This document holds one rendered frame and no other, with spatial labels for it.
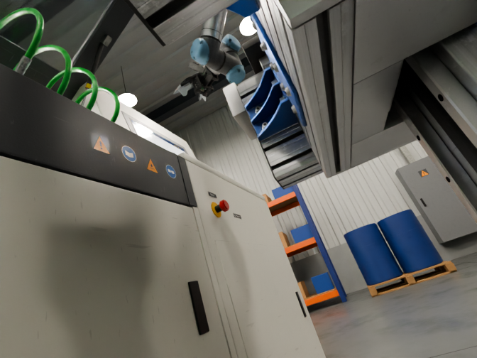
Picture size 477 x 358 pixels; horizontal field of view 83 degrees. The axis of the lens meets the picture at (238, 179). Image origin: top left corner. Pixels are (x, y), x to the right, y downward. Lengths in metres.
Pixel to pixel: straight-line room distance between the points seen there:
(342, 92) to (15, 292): 0.40
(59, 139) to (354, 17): 0.45
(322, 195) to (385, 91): 6.67
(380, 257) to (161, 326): 4.61
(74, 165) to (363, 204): 6.66
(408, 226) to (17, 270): 4.93
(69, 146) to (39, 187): 0.10
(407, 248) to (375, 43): 4.82
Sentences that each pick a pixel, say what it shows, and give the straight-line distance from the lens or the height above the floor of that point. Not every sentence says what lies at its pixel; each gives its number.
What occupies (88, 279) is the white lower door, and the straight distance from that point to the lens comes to 0.45.
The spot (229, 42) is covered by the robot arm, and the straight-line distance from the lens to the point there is 1.16.
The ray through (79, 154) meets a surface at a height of 0.83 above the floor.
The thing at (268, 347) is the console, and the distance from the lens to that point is 0.85.
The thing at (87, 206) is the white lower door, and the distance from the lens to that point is 0.49.
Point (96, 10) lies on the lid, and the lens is 1.38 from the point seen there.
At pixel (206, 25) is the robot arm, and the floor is 1.39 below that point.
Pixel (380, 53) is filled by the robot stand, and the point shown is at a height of 0.68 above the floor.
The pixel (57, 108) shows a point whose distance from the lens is 0.57.
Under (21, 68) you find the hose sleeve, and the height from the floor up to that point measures 1.15.
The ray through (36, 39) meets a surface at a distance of 0.84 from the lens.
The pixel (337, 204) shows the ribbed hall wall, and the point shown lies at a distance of 6.92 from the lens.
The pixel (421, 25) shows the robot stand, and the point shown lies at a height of 0.68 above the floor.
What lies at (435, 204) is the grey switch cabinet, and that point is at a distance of 6.81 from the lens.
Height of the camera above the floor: 0.53
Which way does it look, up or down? 24 degrees up
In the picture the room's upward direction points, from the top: 19 degrees counter-clockwise
